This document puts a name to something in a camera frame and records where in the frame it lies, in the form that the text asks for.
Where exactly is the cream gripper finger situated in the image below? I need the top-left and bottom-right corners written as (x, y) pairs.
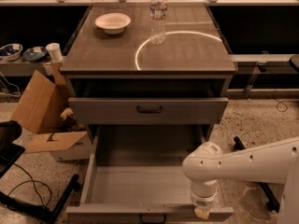
top-left (194, 207), bottom-right (209, 219)

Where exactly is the black cable on floor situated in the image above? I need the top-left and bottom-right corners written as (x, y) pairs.
top-left (7, 162), bottom-right (52, 209)

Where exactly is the grey top drawer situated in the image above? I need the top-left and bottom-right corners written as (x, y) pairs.
top-left (69, 97), bottom-right (228, 125)

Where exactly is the blue patterned bowl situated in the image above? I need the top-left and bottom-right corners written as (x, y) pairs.
top-left (22, 47), bottom-right (48, 63)
top-left (0, 43), bottom-right (22, 61)

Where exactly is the white paper cup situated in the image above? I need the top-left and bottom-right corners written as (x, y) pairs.
top-left (46, 43), bottom-right (63, 63)

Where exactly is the blue patterned bowl left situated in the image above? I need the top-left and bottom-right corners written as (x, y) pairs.
top-left (0, 43), bottom-right (22, 61)

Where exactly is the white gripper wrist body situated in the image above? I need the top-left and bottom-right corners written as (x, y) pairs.
top-left (191, 180), bottom-right (218, 209)

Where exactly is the stuffed toy in box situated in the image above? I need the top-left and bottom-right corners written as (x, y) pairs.
top-left (60, 107), bottom-right (85, 132)

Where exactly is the blue patterned bowl right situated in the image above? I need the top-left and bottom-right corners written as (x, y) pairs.
top-left (22, 47), bottom-right (48, 63)

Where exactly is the open cardboard box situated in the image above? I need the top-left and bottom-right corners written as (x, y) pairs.
top-left (11, 63), bottom-right (93, 161)

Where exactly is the black stand left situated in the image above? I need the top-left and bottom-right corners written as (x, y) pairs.
top-left (0, 120), bottom-right (79, 224)

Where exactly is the grey drawer cabinet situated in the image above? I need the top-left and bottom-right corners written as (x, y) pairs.
top-left (61, 2), bottom-right (236, 140)

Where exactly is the metal shelf rail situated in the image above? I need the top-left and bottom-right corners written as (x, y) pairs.
top-left (230, 54), bottom-right (292, 67)

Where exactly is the white bowl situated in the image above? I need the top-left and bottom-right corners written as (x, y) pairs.
top-left (95, 13), bottom-right (131, 35)

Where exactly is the clear plastic water bottle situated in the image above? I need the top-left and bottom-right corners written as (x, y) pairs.
top-left (149, 0), bottom-right (167, 45)

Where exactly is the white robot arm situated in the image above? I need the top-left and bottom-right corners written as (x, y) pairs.
top-left (182, 137), bottom-right (299, 224)

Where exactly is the grey drawer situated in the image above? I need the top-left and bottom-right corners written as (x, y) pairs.
top-left (69, 97), bottom-right (228, 125)
top-left (65, 124), bottom-right (235, 224)

